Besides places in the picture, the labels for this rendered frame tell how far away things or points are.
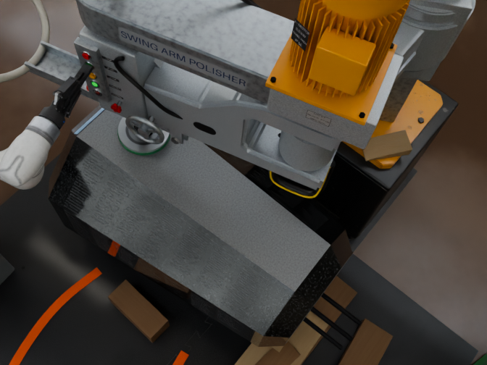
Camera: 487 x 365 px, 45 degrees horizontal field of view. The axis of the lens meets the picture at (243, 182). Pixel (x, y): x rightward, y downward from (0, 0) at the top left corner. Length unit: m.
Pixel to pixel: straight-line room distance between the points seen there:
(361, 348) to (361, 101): 1.70
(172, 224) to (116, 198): 0.28
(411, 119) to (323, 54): 1.45
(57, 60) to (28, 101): 1.29
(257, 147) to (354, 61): 0.75
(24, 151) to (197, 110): 0.54
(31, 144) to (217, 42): 0.61
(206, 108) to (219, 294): 0.84
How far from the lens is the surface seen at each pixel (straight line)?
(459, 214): 3.52
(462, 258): 3.42
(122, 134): 2.44
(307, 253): 2.30
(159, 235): 2.41
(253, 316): 2.35
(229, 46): 1.64
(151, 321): 2.91
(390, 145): 2.60
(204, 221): 2.31
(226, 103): 1.81
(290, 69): 1.58
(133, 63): 1.85
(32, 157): 1.78
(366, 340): 3.03
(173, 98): 1.91
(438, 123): 2.82
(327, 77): 1.38
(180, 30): 1.67
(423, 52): 2.20
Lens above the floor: 2.97
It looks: 64 degrees down
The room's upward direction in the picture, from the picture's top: 8 degrees clockwise
